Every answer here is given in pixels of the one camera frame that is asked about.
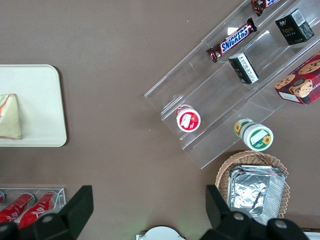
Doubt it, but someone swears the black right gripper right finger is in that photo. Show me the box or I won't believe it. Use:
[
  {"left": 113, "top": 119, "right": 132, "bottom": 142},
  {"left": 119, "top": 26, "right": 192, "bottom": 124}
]
[{"left": 201, "top": 184, "right": 310, "bottom": 240}]

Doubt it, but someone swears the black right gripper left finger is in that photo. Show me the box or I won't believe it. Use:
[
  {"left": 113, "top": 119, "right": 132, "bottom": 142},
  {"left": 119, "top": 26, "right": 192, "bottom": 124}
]
[{"left": 0, "top": 185, "right": 94, "bottom": 240}]

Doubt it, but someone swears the triangular sandwich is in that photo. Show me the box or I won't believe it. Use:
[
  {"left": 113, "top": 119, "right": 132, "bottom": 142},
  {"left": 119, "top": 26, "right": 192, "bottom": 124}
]
[{"left": 0, "top": 93, "right": 23, "bottom": 140}]

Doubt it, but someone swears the aluminium foil tray stack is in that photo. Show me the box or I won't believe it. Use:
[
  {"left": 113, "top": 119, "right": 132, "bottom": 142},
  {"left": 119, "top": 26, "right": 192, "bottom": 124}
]
[{"left": 226, "top": 164, "right": 287, "bottom": 226}]

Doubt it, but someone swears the woven wicker basket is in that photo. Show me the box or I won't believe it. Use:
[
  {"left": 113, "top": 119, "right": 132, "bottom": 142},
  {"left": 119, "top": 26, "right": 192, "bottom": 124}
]
[{"left": 215, "top": 150, "right": 291, "bottom": 220}]

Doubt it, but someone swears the cream plastic tray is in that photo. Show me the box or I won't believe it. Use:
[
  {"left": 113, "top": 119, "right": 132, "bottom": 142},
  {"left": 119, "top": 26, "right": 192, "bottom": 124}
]
[{"left": 0, "top": 64, "right": 68, "bottom": 148}]

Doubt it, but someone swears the clear acrylic can holder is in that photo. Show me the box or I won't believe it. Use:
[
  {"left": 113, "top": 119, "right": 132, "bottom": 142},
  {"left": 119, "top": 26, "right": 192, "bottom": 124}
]
[{"left": 0, "top": 187, "right": 67, "bottom": 223}]

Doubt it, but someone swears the green lid sunflower cup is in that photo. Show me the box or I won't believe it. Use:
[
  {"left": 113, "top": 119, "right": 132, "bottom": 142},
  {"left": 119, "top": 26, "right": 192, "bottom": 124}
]
[{"left": 234, "top": 118, "right": 274, "bottom": 152}]

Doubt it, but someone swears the red lid yogurt cup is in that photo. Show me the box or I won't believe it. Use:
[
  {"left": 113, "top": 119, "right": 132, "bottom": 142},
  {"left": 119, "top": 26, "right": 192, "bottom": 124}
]
[{"left": 175, "top": 104, "right": 202, "bottom": 133}]

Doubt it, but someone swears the clear acrylic tiered shelf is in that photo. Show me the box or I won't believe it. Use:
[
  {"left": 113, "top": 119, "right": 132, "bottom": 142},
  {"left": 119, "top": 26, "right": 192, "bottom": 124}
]
[{"left": 144, "top": 0, "right": 320, "bottom": 170}]

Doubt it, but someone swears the small black carton box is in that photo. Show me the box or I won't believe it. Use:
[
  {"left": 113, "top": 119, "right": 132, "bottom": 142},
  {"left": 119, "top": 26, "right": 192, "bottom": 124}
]
[{"left": 228, "top": 52, "right": 260, "bottom": 85}]

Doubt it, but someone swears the red chocolate chip cookie box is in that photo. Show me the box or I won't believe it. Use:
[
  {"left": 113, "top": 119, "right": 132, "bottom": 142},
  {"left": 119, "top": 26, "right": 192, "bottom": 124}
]
[{"left": 273, "top": 51, "right": 320, "bottom": 106}]

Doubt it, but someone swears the Snickers chocolate bar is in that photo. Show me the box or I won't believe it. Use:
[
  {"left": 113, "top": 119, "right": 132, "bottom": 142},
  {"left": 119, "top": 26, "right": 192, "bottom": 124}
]
[
  {"left": 250, "top": 0, "right": 283, "bottom": 17},
  {"left": 206, "top": 17, "right": 258, "bottom": 63}
]

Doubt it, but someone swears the large black Face box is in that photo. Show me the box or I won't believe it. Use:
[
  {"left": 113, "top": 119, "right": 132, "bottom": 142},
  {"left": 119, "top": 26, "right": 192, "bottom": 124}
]
[{"left": 274, "top": 8, "right": 315, "bottom": 46}]

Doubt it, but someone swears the white round mount disc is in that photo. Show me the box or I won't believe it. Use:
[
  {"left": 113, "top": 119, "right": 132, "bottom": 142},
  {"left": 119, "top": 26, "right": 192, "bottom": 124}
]
[{"left": 136, "top": 225, "right": 187, "bottom": 240}]

